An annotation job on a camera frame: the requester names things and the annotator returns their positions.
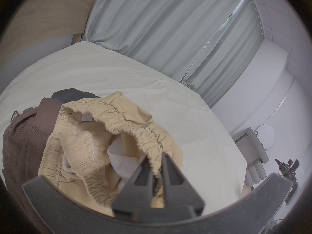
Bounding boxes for bed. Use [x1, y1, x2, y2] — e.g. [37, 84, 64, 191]
[0, 0, 247, 219]

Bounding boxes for beige shorts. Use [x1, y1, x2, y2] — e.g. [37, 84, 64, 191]
[39, 91, 184, 216]

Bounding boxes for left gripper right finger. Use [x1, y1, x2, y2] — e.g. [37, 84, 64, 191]
[161, 153, 205, 214]

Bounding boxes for black garment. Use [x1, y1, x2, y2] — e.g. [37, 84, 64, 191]
[50, 88, 101, 105]

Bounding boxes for brown garment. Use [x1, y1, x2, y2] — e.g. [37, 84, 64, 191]
[2, 97, 64, 187]

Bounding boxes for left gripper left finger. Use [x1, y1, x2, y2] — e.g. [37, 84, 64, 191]
[112, 154, 154, 215]

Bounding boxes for pale grey-green curtain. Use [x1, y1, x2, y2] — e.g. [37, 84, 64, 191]
[180, 0, 265, 109]
[82, 0, 247, 83]

